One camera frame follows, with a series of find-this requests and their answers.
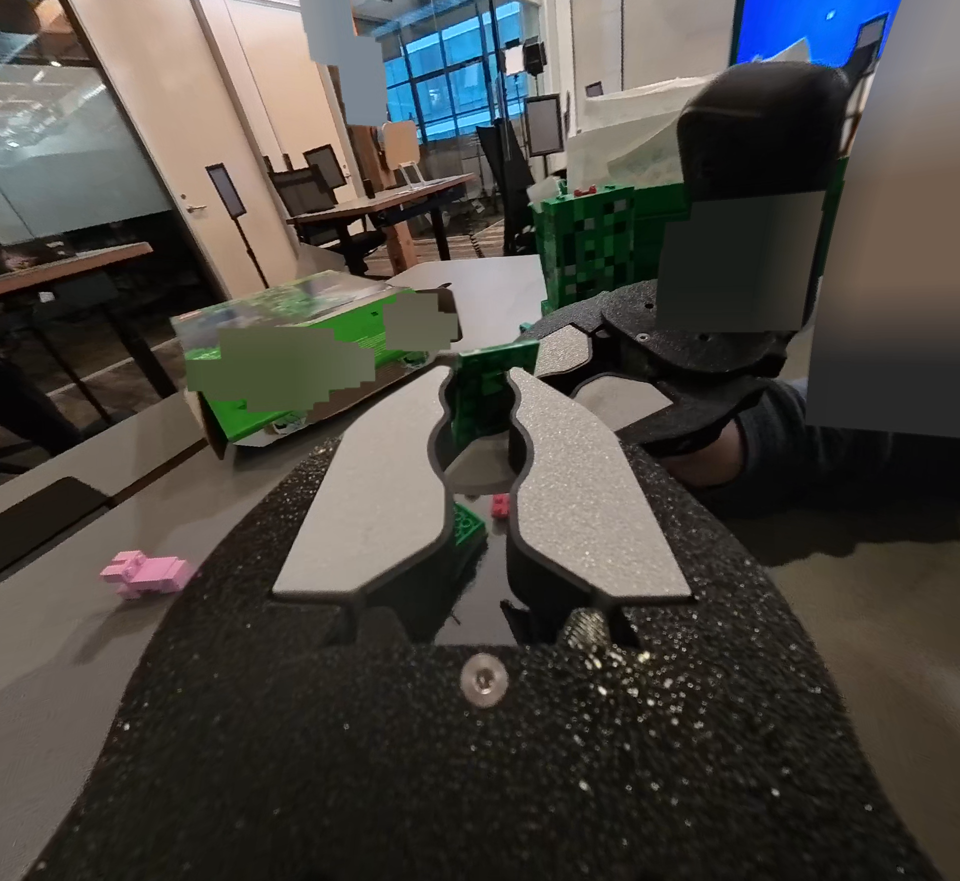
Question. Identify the small white light panel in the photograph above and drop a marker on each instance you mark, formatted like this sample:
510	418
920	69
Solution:
514	60

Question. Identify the small black studio light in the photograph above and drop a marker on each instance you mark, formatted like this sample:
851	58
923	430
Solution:
535	56

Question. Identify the green toy box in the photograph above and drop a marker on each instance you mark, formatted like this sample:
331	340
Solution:
300	303

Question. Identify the person's right forearm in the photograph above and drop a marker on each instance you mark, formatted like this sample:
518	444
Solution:
772	446

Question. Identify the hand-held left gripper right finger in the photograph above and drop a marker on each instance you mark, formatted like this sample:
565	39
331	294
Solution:
592	498

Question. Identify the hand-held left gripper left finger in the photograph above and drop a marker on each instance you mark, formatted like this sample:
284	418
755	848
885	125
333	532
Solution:
367	491

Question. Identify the large green pixel brick model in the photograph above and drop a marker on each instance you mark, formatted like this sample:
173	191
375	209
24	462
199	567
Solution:
592	243

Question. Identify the brown desk dark frame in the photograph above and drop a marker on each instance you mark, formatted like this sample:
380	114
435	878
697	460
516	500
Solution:
75	262

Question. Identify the grey desk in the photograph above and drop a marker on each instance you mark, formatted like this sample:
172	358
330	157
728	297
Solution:
75	641

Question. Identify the pink brick pig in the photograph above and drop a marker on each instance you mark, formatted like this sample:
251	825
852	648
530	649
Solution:
154	572

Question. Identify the person's right hand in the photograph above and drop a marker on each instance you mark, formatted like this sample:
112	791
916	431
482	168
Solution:
716	457

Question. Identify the green wedge brick plate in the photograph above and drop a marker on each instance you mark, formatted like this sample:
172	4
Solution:
466	525

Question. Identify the white plastic bag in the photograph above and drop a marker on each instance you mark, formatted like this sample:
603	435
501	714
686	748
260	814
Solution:
630	138

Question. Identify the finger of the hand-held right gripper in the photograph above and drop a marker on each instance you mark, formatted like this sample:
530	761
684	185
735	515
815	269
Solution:
622	397
566	352

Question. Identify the beige door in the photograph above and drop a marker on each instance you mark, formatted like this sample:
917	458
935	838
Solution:
172	108

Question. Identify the wooden desk with black legs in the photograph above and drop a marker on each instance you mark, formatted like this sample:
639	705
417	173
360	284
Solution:
390	192

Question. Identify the red small brick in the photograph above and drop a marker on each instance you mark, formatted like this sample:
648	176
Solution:
500	506

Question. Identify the light panel on stand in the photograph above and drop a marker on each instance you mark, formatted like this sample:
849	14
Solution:
544	125

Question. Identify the tablet on floor stand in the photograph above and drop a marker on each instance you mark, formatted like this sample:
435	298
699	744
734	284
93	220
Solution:
226	189

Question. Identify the green studded brick plate assembly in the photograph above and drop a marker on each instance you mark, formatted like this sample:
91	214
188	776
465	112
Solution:
480	401

